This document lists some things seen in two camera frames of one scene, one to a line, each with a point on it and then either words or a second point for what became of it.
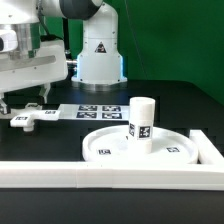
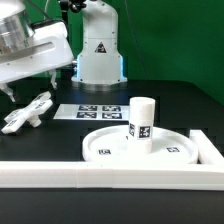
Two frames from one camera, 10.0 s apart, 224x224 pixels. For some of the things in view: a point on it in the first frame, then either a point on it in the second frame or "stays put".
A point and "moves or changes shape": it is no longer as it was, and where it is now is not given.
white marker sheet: x=94 y=112 stays put
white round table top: x=112 y=146 stays put
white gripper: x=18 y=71 → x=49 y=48
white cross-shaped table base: x=33 y=113 moves or changes shape
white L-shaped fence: x=205 y=174 stays put
